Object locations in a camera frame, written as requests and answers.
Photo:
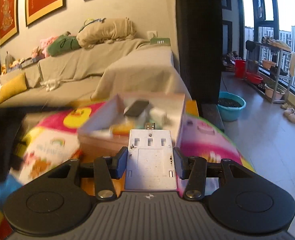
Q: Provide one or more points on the black remote control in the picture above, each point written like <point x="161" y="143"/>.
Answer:
<point x="137" y="108"/>

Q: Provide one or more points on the red bucket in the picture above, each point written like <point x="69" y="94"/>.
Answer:
<point x="240" y="68"/>

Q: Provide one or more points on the beige slippers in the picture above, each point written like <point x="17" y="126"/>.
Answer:
<point x="289" y="112"/>

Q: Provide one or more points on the metal shelf rack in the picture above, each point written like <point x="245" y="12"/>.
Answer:
<point x="270" y="68"/>

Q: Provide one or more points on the dark curtain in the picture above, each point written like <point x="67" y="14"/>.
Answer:
<point x="200" y="38"/>

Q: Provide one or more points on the green plush pillow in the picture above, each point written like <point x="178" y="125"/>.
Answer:
<point x="63" y="44"/>

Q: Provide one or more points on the white cloth on sofa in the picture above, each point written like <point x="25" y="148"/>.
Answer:
<point x="51" y="85"/>

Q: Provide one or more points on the beige rolled blanket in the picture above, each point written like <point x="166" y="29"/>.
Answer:
<point x="105" y="30"/>

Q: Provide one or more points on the red framed dragon picture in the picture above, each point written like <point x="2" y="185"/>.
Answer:
<point x="9" y="23"/>

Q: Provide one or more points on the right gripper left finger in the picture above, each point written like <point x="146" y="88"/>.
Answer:
<point x="105" y="169"/>

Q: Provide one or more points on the colourful cartoon play mat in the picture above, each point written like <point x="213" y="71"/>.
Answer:
<point x="54" y="140"/>

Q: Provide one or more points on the orange transparent item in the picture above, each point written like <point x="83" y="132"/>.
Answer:
<point x="122" y="129"/>

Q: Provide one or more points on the white plug charger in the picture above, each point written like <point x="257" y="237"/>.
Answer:
<point x="158" y="115"/>

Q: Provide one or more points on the teal plastic basin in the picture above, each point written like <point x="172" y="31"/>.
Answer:
<point x="230" y="106"/>

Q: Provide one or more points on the pink patterned cloth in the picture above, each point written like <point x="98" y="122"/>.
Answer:
<point x="42" y="48"/>

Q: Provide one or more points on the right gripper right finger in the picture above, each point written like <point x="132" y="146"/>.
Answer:
<point x="194" y="171"/>

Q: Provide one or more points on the green digital clock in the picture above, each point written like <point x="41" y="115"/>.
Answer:
<point x="160" y="41"/>

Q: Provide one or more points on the yellow cushion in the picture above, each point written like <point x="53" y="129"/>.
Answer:
<point x="15" y="86"/>

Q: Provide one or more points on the beige covered sofa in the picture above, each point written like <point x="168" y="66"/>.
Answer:
<point x="98" y="73"/>

